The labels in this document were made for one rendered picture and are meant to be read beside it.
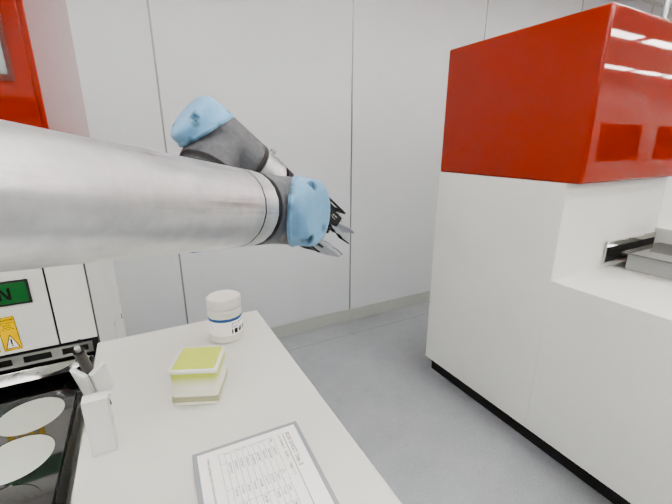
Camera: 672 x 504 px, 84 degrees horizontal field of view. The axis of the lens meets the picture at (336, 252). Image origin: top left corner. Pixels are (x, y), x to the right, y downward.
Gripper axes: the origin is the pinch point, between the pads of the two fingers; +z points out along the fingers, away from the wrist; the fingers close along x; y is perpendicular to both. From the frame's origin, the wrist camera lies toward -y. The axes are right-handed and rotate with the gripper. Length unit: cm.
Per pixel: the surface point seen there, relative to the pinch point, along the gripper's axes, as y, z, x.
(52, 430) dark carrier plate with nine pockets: -14, -19, -54
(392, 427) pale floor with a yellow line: -42, 134, -46
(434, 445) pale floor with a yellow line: -22, 139, -40
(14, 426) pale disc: -19, -23, -58
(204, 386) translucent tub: 3.6, -10.4, -32.0
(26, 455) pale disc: -10, -22, -56
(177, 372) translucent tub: 1.6, -14.7, -31.9
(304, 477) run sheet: 24.7, -5.2, -30.2
